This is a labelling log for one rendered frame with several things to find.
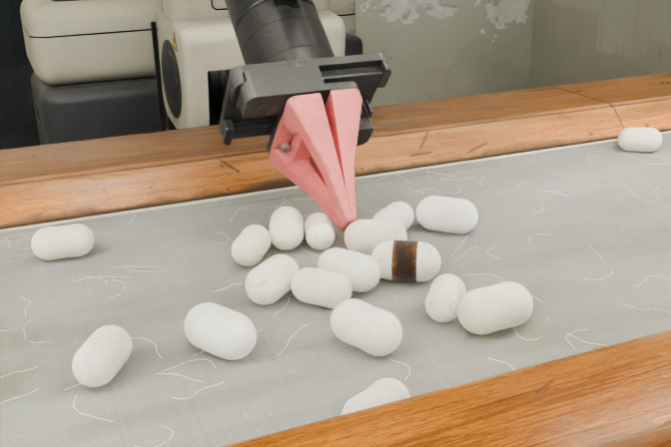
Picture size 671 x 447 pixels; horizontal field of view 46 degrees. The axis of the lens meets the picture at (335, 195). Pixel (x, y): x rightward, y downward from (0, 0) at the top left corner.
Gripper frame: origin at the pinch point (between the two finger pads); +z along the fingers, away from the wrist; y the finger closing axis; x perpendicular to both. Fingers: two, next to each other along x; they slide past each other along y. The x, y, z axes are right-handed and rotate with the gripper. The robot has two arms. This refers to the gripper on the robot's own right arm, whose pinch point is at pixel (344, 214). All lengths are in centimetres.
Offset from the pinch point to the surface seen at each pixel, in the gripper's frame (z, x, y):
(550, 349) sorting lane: 12.6, -8.5, 3.6
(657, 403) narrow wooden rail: 16.8, -15.5, 1.9
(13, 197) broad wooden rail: -9.6, 9.0, -18.0
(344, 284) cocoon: 6.2, -4.7, -3.3
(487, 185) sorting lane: -2.9, 5.2, 13.7
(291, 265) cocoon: 3.9, -3.0, -5.1
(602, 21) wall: -115, 124, 164
